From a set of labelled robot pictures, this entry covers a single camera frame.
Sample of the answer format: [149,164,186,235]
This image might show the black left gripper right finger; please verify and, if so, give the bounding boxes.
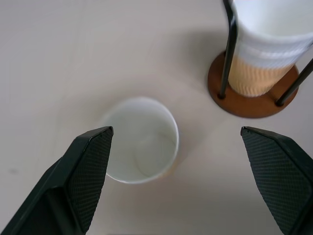
[240,126,313,235]

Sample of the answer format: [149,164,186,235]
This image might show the tan ribbed paper cup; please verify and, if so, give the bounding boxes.
[227,55,293,97]

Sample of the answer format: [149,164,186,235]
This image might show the wire cup holder wooden base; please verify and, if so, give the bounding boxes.
[207,0,313,119]

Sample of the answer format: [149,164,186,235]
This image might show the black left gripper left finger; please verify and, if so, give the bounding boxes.
[0,126,114,235]

